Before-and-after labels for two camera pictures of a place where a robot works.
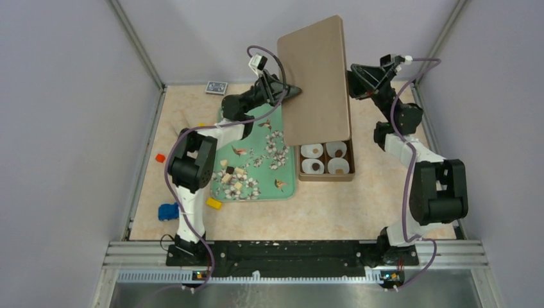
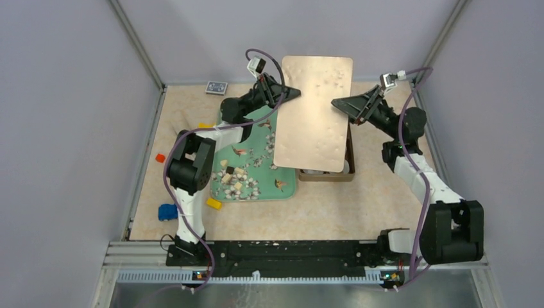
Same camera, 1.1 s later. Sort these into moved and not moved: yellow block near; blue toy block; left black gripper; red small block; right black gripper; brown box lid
Moved: brown box lid; right black gripper
Not moved: left black gripper; blue toy block; yellow block near; red small block
